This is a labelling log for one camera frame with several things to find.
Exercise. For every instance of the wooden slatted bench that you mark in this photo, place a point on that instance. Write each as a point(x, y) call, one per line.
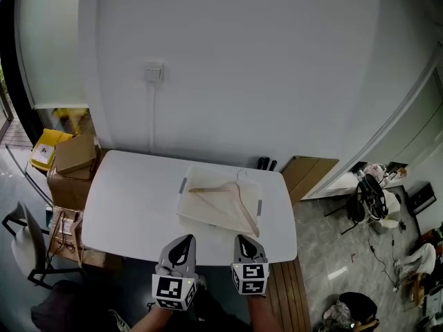
point(289, 296)

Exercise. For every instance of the grey chair with black frame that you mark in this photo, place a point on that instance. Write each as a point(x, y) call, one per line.
point(29, 240)

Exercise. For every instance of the black chair with round fan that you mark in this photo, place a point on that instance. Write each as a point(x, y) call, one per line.
point(372, 199)

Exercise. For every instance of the black box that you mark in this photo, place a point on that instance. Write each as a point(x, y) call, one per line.
point(420, 197)

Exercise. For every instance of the person's left hand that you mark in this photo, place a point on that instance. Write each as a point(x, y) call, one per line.
point(169, 272)

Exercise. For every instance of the flat brown cardboard sheet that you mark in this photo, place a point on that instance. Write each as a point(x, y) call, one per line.
point(304, 178)

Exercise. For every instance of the person's white shoe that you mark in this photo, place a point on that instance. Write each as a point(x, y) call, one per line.
point(119, 320)

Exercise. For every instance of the white wall switch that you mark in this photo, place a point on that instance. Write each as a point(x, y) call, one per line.
point(153, 71)

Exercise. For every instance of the person's dark trousers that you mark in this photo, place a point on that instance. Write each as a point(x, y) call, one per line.
point(214, 310)

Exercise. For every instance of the yellow plastic bin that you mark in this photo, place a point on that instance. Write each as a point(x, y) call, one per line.
point(43, 150)

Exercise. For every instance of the wooden clothes hanger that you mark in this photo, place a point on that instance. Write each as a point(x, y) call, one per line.
point(228, 187)

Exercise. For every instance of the small brown cardboard box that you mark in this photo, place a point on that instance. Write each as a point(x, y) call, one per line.
point(74, 154)

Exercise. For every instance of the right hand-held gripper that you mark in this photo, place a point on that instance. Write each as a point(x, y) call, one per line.
point(251, 278)

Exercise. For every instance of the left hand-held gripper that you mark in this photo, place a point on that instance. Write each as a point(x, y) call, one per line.
point(172, 289)

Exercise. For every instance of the large taped cardboard box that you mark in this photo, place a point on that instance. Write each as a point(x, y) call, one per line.
point(67, 192)

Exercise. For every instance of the person's right forearm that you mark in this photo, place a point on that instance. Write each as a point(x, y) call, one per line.
point(263, 315)

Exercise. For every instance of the person's left forearm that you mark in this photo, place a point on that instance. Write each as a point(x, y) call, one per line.
point(152, 320)

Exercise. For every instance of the translucent white plastic container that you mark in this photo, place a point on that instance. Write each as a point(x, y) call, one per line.
point(207, 209)

